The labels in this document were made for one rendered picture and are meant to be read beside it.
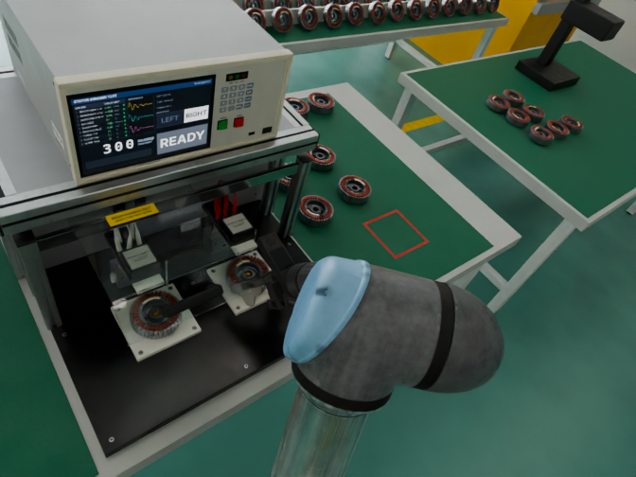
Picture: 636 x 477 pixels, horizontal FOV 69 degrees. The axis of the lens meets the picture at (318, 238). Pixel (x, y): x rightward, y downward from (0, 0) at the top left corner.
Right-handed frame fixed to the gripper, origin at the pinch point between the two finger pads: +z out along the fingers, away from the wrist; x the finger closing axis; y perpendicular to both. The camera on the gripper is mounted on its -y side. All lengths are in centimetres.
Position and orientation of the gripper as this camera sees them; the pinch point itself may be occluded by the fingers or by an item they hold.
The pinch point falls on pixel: (256, 275)
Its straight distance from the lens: 115.7
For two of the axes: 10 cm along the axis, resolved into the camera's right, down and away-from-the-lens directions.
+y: 3.3, 9.4, 0.9
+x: 7.7, -3.3, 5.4
